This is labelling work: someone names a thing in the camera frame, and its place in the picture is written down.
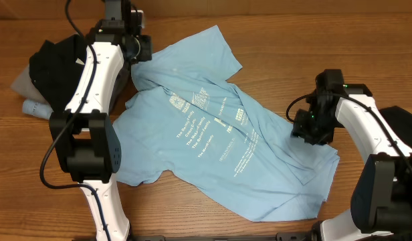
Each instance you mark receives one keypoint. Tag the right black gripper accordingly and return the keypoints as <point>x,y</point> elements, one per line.
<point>301,126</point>

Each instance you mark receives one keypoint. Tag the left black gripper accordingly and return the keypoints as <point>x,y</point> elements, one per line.
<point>146,54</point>

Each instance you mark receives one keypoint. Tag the light blue printed t-shirt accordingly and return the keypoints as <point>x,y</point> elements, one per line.
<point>187,118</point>

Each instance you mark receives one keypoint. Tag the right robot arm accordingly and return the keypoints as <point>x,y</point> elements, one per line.
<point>381,203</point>

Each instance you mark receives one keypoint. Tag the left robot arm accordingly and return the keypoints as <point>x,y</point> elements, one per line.
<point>84,139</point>

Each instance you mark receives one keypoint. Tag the black folded shirt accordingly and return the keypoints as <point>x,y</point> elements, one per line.
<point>55,70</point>

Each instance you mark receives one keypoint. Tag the black garment at right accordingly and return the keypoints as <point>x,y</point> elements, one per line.
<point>400,120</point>

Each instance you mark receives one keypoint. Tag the light blue folded jeans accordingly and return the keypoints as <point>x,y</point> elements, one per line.
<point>37,109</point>

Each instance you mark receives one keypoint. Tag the grey folded garment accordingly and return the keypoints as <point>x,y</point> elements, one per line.
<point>24,87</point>

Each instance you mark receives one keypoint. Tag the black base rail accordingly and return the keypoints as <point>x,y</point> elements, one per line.
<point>281,236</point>

